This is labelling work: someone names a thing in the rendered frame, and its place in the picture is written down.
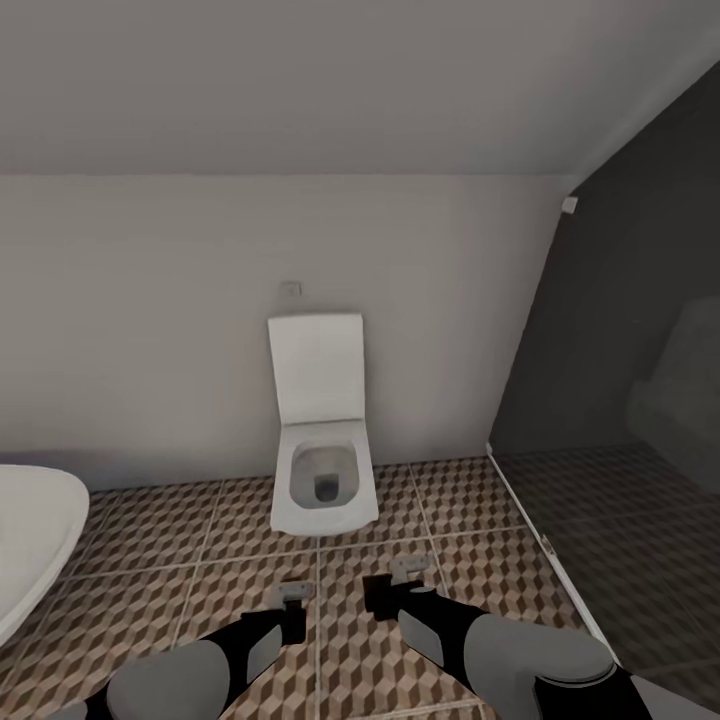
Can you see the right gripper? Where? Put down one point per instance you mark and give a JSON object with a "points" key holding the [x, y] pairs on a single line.
{"points": [[382, 600]]}

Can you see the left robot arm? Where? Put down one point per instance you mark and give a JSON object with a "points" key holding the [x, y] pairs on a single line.
{"points": [[201, 680]]}

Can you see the toilet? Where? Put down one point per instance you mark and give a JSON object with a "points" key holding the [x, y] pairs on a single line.
{"points": [[324, 482]]}

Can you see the mousetrap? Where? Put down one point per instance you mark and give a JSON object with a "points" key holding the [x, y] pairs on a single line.
{"points": [[293, 605], [379, 580]]}

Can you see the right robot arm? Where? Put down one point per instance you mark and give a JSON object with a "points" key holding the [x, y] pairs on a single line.
{"points": [[522, 671]]}

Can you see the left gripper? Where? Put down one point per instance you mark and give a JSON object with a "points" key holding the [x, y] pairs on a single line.
{"points": [[294, 626]]}

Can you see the door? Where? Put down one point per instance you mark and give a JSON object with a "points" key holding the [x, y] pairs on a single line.
{"points": [[608, 432]]}

